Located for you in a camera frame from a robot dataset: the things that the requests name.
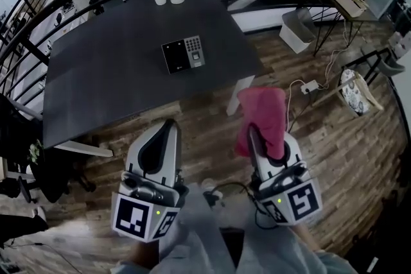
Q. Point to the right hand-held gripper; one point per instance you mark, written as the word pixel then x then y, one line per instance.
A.
pixel 298 202

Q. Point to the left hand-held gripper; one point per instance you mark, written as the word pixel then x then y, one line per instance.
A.
pixel 135 215

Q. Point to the pink cloth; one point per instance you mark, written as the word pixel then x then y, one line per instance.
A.
pixel 263 112

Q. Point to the black keypad device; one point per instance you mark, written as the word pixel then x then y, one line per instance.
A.
pixel 175 56

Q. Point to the person's left forearm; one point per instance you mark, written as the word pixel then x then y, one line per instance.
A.
pixel 143 253

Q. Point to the person's right forearm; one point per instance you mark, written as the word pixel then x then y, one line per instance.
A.
pixel 303 235

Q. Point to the white table leg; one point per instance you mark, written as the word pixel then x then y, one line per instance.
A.
pixel 239 96
pixel 86 149

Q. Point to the person's grey trousers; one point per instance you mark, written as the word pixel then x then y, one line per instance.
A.
pixel 231 211

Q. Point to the white power strip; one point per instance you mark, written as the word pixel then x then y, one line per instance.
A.
pixel 309 86

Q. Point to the person's light shirt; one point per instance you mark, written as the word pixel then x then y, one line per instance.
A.
pixel 276 250

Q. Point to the wooden stool with floral cushion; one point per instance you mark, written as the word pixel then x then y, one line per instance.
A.
pixel 353 93

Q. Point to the white flowers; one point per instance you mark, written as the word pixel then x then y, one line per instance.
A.
pixel 34 154

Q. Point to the white trash bin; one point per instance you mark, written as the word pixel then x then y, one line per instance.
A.
pixel 293 38

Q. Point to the black mesh office chair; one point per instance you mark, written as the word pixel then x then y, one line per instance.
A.
pixel 13 131

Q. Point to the side table with black legs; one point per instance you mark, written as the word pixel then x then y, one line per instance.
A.
pixel 359 17

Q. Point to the light wooden box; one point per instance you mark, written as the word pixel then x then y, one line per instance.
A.
pixel 345 0

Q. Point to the black frame chair grey seat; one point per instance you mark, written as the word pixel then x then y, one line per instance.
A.
pixel 393 65

